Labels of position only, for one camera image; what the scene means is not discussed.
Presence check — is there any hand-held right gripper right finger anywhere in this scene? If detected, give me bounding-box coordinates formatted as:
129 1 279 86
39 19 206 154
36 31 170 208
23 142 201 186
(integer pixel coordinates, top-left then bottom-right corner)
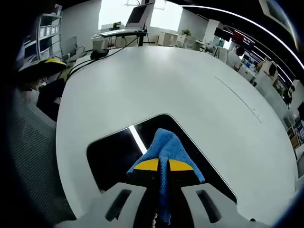
169 158 272 228

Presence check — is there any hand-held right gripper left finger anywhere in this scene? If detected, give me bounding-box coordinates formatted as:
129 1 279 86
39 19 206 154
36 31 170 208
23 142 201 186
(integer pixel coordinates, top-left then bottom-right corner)
54 158 160 228

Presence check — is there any black tablet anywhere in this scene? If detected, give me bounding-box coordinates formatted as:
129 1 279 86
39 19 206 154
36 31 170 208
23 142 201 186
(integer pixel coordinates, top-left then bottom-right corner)
85 113 238 205

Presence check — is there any blue cleaning cloth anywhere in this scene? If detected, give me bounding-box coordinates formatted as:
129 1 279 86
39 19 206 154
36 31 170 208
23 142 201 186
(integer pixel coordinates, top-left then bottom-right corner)
126 128 205 225

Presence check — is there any dark cloth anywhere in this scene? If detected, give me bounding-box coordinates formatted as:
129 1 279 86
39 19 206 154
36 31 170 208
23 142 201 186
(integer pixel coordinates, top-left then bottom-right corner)
36 79 66 122

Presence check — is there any white office chair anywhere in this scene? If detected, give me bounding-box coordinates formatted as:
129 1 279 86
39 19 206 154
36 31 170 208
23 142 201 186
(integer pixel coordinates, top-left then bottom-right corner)
61 36 86 65

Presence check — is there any grey storage shelf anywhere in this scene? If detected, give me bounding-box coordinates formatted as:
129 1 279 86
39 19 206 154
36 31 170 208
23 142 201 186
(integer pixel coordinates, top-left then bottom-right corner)
22 4 64 65

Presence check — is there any black power adapter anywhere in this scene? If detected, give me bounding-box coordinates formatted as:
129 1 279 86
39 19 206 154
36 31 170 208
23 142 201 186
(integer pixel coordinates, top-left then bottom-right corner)
90 48 110 60

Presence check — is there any grey mesh office chair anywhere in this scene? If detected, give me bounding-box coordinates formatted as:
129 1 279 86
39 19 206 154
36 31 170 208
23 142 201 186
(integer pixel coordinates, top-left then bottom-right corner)
7 90 76 224

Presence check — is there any black standing laptop desk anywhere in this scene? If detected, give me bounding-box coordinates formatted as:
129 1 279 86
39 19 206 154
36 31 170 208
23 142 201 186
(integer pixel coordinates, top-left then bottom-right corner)
91 29 152 48

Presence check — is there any open grey laptop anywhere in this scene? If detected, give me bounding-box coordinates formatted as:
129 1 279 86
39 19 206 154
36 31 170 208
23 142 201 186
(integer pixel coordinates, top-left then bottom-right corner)
99 2 155 38

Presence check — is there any white low cabinet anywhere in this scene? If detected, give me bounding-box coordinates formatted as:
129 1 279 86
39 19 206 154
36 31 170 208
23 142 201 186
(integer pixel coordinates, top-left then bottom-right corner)
158 32 179 47

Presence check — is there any ceiling air conditioner vent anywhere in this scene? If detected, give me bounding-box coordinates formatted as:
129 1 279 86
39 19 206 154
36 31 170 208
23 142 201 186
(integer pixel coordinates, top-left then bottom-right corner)
258 0 292 28

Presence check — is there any black cable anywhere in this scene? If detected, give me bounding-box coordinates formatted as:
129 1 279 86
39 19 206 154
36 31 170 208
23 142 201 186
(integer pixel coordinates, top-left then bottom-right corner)
68 35 143 74

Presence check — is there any red wall screen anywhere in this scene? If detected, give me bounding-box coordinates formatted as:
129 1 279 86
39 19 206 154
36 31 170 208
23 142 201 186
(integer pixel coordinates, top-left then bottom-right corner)
231 30 256 46

